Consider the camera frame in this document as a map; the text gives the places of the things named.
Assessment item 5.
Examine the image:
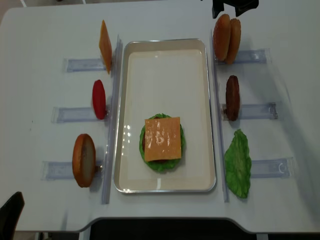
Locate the white metal tray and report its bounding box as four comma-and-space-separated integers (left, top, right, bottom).
113, 38, 216, 194

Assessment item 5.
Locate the meat patty on tray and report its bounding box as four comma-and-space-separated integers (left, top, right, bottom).
139, 125, 165, 164

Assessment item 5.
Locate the clear long strip right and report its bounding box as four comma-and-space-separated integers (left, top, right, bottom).
210, 29, 229, 203

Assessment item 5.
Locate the clear rail lettuce holder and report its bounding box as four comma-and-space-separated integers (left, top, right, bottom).
251, 157, 295, 179

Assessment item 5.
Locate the clear rail patty holder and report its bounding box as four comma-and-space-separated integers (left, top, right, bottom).
235, 102, 278, 120

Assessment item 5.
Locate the clear rail left bun holder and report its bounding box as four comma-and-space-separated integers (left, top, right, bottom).
41, 160, 104, 181

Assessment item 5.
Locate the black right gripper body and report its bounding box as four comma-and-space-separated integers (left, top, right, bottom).
212, 0, 259, 19

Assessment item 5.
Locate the bun slice left side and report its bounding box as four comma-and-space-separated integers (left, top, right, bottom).
72, 133, 96, 188

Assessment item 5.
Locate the clear rail tomato holder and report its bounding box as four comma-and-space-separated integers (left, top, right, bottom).
51, 107, 101, 124

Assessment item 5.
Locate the clear long strip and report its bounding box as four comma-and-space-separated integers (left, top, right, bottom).
101, 35, 123, 205
210, 29, 229, 203

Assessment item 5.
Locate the clear long strip left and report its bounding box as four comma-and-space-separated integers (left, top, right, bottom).
101, 35, 123, 205

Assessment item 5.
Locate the bun slice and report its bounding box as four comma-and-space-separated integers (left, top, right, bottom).
72, 133, 96, 188
213, 14, 231, 61
225, 18, 241, 65

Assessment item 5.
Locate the brown meat patty standing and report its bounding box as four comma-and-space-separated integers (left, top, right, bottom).
225, 75, 240, 121

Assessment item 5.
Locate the cheese slice standing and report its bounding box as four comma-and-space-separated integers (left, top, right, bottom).
99, 20, 113, 74

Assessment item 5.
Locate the clear rail bun holder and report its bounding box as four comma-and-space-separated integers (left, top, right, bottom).
41, 160, 104, 181
214, 48, 271, 65

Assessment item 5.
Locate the cheese slice on burger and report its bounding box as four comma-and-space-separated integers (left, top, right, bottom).
144, 117, 182, 162

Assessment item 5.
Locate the bun top slice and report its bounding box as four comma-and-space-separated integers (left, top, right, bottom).
225, 18, 241, 65

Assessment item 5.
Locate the green lettuce leaf standing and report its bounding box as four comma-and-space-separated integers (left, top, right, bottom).
224, 129, 252, 199

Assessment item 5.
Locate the clear rail cheese holder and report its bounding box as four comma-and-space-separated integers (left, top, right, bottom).
63, 58, 106, 73

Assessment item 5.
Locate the lettuce on tray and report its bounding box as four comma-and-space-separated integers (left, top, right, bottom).
143, 113, 186, 173

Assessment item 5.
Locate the red tomato slice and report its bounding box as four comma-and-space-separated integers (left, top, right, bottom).
92, 79, 107, 120

